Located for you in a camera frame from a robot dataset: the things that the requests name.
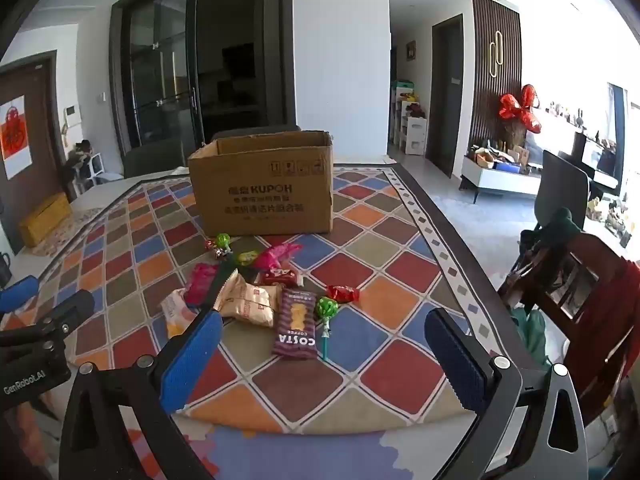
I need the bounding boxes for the brown entrance door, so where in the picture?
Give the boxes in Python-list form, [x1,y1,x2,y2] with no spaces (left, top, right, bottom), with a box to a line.
[0,55,67,256]

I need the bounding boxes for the pastel printed table mat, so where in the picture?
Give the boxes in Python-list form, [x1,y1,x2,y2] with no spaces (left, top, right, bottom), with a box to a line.
[120,410,506,480]

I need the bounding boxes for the brown cardboard box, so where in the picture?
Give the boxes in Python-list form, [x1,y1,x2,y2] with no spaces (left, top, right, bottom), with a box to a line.
[187,130,335,237]

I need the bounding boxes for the black side chair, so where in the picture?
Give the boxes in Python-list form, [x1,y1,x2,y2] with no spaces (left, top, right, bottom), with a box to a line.
[535,150,591,232]

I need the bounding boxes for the magenta snack packet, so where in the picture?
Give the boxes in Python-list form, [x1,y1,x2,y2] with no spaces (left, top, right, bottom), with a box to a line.
[252,242,303,271]

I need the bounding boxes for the green plastic bag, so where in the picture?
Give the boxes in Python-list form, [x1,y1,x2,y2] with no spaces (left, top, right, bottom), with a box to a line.
[510,307,551,367]

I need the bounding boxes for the floral placemat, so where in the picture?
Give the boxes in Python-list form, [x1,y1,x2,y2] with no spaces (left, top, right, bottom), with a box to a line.
[37,207,108,258]

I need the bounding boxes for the red snack packet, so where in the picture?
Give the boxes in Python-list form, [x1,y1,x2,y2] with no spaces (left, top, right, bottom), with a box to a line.
[257,267,301,288]

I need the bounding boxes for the red foil balloon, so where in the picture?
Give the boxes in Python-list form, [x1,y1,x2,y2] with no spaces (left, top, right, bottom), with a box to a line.
[497,85,544,134]

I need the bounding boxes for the purple biscuit packet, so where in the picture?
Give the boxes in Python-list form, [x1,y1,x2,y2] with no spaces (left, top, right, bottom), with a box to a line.
[271,287,319,360]

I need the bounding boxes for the dark green snack packet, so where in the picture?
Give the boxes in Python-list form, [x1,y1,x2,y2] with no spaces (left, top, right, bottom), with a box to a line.
[207,265,240,311]

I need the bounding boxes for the dark hallway door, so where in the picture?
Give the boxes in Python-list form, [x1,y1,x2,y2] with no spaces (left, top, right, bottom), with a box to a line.
[431,14,466,179]

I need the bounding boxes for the beige snack packet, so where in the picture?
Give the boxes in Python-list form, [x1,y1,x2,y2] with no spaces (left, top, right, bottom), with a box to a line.
[214,275,283,328]

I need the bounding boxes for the black bag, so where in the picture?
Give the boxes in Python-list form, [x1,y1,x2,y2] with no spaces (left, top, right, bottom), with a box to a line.
[65,140,94,181]

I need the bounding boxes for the pale orange snack packet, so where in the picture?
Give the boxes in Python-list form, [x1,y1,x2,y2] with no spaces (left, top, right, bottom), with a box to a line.
[160,289,201,338]

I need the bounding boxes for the red cloth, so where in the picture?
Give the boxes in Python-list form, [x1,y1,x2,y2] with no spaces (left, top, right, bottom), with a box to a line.
[580,255,640,402]

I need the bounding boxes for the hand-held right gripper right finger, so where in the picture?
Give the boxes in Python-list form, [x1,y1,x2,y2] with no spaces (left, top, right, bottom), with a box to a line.
[424,307,590,480]

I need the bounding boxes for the dark slatted wall panel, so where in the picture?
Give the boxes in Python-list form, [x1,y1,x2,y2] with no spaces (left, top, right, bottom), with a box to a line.
[470,0,524,161]

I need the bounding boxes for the black framed glass doors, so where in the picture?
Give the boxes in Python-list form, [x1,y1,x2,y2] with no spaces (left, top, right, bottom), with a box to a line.
[110,0,296,157]

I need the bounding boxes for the dark green cloth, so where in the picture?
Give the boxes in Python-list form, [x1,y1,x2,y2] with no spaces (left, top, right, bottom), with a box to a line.
[537,207,582,247]

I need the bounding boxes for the white shoe rack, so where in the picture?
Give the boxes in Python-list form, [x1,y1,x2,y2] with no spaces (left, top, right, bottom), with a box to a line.
[75,152,109,194]

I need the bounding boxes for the yellow cardboard box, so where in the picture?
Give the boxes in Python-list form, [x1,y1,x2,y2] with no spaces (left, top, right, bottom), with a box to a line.
[19,191,72,248]

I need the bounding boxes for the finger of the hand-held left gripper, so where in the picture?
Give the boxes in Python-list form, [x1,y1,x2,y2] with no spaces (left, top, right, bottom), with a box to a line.
[0,291,96,361]
[0,276,41,315]

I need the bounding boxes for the white drawer cabinet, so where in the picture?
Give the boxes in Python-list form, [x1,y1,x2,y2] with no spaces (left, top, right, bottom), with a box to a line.
[392,80,429,156]

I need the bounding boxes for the brown wooden chair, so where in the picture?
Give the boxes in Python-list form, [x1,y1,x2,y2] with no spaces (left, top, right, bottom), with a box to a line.
[497,232,640,426]

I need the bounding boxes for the red and white door poster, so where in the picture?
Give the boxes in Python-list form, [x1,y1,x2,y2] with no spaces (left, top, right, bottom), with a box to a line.
[0,95,33,178]

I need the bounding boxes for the green lollipop with long stick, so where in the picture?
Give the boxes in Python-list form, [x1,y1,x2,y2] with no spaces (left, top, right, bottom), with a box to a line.
[315,296,340,361]

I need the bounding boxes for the colourful diamond pattern mat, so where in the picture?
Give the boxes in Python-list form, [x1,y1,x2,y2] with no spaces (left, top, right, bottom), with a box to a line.
[37,165,506,436]

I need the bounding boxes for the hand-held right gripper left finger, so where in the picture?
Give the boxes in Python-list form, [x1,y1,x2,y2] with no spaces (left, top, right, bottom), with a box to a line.
[59,310,224,480]

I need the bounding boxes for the white low media cabinet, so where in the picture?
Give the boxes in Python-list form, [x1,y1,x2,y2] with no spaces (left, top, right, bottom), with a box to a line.
[460,152,544,202]

